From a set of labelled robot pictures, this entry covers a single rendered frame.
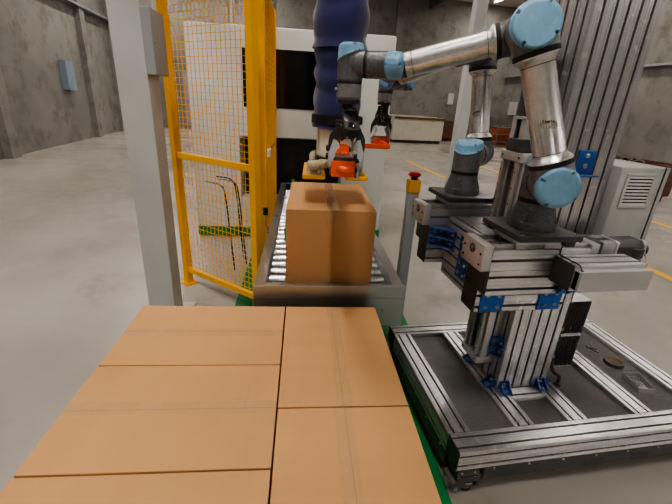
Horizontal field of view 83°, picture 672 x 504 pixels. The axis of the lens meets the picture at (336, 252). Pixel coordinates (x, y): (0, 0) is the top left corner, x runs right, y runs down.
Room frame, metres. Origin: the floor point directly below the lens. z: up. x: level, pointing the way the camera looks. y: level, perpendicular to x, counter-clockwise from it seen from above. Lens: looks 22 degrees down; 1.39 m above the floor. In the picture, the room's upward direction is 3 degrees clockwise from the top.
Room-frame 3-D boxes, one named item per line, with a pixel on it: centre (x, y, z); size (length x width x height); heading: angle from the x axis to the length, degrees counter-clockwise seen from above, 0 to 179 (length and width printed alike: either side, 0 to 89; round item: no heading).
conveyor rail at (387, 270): (2.77, -0.19, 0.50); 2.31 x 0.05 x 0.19; 6
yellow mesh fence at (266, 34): (3.30, 0.61, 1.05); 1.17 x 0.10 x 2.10; 6
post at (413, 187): (2.20, -0.42, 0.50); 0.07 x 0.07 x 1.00; 6
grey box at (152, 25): (2.23, 1.00, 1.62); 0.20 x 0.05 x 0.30; 6
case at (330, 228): (1.92, 0.05, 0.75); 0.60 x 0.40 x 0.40; 5
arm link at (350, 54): (1.26, -0.01, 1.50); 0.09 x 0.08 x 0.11; 76
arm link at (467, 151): (1.74, -0.56, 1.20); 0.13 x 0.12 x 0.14; 143
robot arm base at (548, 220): (1.24, -0.65, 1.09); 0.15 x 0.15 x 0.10
